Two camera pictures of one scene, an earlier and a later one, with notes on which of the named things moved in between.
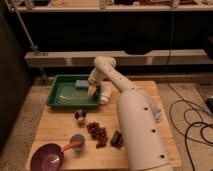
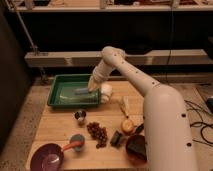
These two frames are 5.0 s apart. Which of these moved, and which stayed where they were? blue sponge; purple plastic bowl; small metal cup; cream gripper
Moved: blue sponge
Stayed: cream gripper; small metal cup; purple plastic bowl
